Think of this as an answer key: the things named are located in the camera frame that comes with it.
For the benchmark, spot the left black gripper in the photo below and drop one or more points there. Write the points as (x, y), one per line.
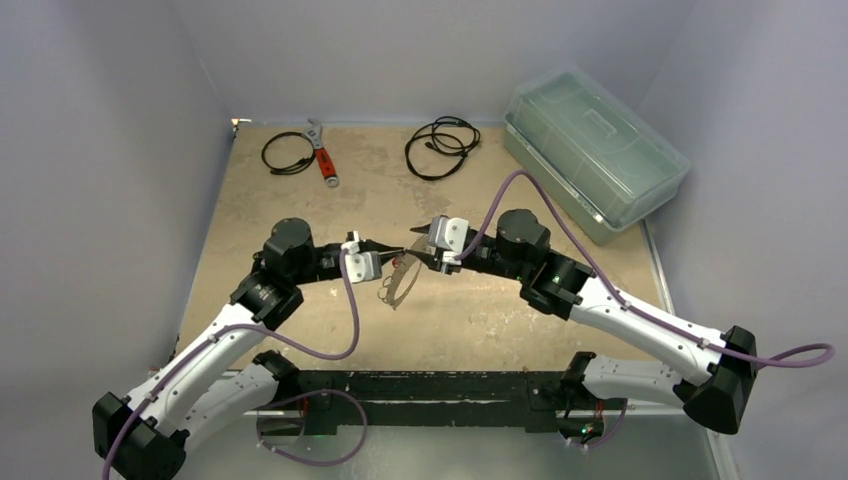
(379, 247)

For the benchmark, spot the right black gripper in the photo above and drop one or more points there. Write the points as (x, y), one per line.
(468, 241)

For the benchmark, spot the large metal keyring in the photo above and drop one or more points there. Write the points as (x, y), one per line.
(406, 270)

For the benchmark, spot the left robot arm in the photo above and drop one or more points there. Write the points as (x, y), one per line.
(148, 432)

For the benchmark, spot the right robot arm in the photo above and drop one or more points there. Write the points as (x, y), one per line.
(703, 371)

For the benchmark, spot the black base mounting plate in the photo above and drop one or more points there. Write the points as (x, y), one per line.
(535, 401)

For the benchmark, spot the clear plastic storage box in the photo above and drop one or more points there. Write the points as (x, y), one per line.
(595, 157)

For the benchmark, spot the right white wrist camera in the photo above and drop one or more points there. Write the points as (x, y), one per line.
(447, 235)

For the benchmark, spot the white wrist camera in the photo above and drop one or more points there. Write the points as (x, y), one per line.
(360, 265)
(447, 235)

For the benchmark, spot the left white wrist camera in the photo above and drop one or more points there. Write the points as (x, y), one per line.
(360, 265)

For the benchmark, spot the red handled adjustable wrench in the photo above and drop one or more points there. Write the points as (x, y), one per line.
(327, 168)

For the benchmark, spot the aluminium frame rail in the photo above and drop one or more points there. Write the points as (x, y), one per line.
(638, 441)

